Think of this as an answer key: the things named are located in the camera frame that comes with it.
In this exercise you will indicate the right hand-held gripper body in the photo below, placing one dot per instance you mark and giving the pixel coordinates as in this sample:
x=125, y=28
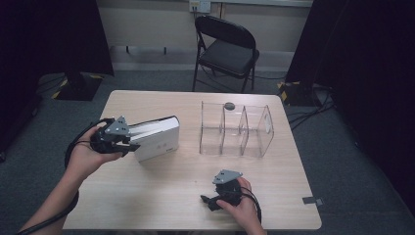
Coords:
x=228, y=192

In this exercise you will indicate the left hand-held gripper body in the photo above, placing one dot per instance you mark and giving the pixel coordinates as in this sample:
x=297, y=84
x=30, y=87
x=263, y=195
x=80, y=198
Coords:
x=104, y=140

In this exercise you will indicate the white book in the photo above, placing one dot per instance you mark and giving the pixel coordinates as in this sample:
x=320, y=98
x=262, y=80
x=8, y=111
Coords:
x=160, y=142

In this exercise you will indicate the clear acrylic book rack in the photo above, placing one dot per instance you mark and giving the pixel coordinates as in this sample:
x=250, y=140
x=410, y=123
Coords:
x=212, y=130

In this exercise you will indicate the person's right hand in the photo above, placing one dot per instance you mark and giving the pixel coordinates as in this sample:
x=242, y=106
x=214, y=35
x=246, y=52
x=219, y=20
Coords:
x=246, y=209

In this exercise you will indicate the person's left hand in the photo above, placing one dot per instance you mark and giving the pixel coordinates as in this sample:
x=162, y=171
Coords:
x=83, y=160

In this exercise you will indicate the grey tape strip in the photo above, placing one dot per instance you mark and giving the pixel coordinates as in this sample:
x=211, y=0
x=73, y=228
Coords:
x=312, y=201

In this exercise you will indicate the dark round table cap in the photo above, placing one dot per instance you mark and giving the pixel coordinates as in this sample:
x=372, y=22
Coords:
x=229, y=106

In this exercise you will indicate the dark curtain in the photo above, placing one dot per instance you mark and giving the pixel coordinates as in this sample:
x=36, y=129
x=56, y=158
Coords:
x=365, y=65
x=39, y=49

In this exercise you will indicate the black stand base yellow stripes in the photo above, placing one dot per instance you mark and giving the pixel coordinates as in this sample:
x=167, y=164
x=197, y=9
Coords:
x=295, y=94

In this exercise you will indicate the black folding chair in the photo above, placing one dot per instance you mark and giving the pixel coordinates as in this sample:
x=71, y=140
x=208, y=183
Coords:
x=228, y=55

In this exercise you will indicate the white wall socket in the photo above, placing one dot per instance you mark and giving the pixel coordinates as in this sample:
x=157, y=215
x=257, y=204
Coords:
x=199, y=6

